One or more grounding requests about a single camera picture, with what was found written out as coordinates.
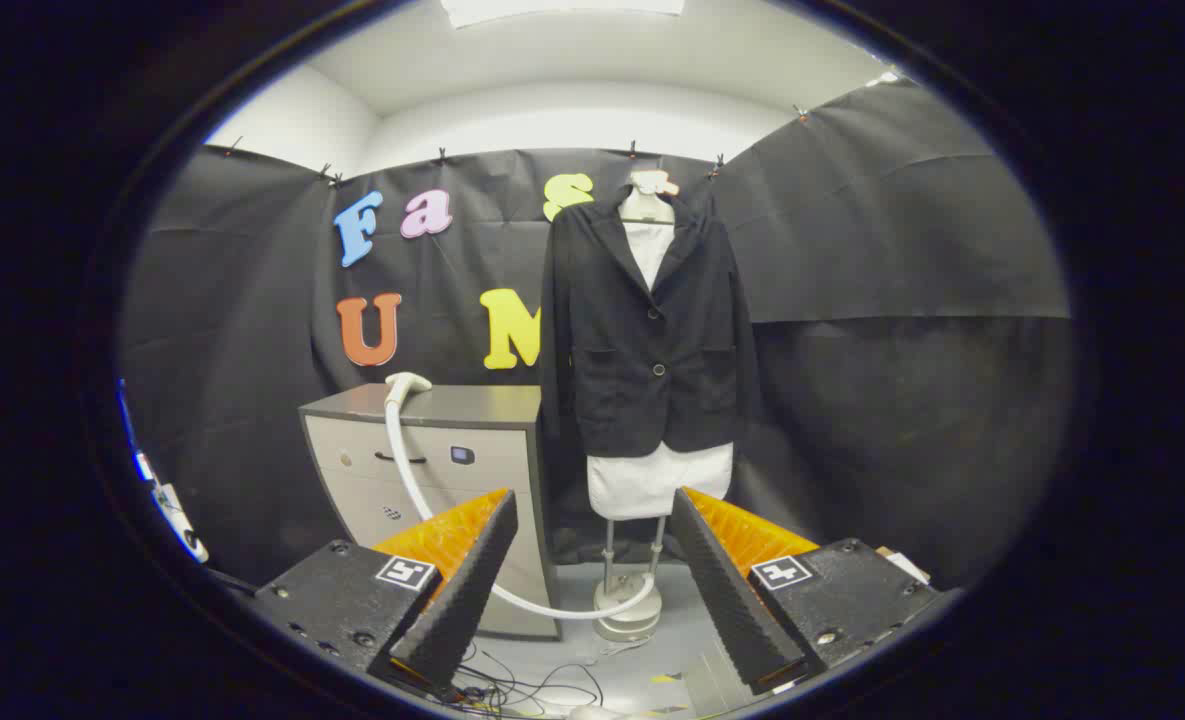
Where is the white mannequin torso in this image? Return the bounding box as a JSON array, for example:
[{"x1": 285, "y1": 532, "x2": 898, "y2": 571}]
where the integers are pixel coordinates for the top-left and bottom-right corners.
[{"x1": 587, "y1": 170, "x2": 735, "y2": 521}]

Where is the black backdrop cloth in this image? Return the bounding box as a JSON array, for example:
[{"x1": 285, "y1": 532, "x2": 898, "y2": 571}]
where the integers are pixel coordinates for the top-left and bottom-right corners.
[{"x1": 117, "y1": 80, "x2": 1073, "y2": 591}]

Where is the white garment steamer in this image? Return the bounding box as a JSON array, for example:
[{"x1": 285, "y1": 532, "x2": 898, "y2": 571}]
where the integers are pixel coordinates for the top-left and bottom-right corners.
[{"x1": 384, "y1": 372, "x2": 659, "y2": 621}]

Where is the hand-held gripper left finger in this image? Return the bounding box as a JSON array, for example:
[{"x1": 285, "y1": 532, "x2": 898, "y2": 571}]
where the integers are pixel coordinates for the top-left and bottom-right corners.
[{"x1": 252, "y1": 488, "x2": 519, "y2": 701}]

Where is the black blazer jacket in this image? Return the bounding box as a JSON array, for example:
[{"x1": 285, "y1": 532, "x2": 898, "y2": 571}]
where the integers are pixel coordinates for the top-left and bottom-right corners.
[{"x1": 539, "y1": 185, "x2": 761, "y2": 459}]

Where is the white object with black print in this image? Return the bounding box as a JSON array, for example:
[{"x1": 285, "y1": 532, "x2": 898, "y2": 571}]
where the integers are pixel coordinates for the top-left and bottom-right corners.
[{"x1": 117, "y1": 378, "x2": 211, "y2": 566}]

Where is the metal mannequin stand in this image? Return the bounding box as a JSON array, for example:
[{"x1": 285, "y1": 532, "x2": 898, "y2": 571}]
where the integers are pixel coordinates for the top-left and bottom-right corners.
[{"x1": 592, "y1": 515, "x2": 669, "y2": 643}]

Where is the tangle of black floor cables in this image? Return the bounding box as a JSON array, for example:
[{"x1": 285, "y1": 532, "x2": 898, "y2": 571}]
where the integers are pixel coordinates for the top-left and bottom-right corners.
[{"x1": 447, "y1": 645, "x2": 608, "y2": 719}]

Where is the small cardboard box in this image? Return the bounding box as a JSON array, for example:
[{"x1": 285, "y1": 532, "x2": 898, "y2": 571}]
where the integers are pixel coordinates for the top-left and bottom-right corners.
[{"x1": 874, "y1": 545, "x2": 933, "y2": 589}]

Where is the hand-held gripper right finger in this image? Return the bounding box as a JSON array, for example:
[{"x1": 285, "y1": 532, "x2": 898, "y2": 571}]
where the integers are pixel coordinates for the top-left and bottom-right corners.
[{"x1": 670, "y1": 486, "x2": 943, "y2": 696}]

